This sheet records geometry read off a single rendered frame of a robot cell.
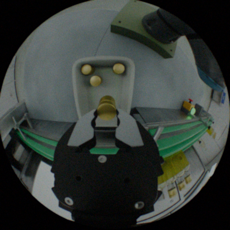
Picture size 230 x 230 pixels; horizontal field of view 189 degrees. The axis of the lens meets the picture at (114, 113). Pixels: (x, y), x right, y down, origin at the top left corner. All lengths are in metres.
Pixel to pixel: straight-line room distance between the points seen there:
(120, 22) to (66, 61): 0.26
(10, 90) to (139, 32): 3.63
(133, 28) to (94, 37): 0.15
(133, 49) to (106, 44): 0.10
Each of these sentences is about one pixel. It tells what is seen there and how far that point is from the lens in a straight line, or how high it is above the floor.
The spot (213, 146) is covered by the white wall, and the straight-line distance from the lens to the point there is 6.38.
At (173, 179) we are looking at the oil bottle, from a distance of 0.34.
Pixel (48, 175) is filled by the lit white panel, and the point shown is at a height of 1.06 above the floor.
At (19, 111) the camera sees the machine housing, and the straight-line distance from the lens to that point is 0.78.
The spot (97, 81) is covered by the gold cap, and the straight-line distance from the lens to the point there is 0.22.
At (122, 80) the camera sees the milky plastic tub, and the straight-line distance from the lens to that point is 0.27.
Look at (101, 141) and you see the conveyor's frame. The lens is 0.28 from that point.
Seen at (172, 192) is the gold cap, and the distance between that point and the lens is 0.36.
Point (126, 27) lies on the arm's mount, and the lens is 0.30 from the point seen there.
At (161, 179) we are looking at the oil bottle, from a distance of 0.30.
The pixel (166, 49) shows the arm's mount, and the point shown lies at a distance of 0.33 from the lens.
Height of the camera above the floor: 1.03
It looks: 60 degrees down
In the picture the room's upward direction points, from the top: 174 degrees clockwise
